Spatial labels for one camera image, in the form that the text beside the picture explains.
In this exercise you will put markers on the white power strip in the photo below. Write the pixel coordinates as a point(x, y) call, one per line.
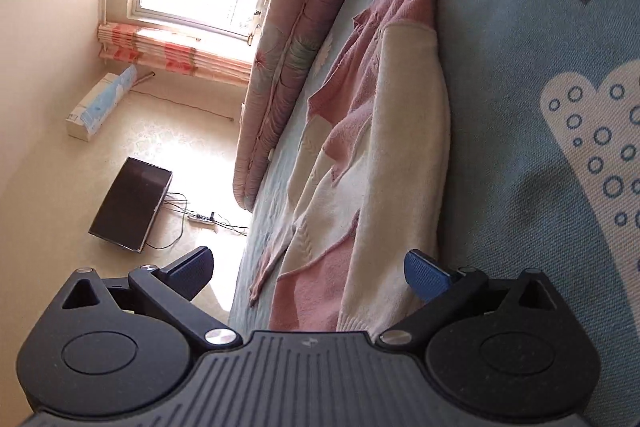
point(202, 220)

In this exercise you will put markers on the left striped curtain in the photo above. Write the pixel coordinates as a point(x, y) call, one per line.
point(216, 59)

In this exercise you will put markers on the black wall television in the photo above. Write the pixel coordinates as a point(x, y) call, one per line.
point(129, 208)

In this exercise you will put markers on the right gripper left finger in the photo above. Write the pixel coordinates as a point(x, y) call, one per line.
point(167, 293)

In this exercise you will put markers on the pink and cream sweater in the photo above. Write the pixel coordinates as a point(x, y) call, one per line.
point(367, 182)

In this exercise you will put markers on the teal floral bed sheet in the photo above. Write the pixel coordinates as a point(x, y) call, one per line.
point(544, 163)

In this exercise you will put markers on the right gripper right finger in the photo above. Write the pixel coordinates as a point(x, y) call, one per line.
point(443, 293)

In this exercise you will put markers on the white air conditioner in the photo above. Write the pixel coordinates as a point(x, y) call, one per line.
point(87, 117)

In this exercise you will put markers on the folded pink floral quilt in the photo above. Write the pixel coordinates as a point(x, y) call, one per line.
point(292, 34)

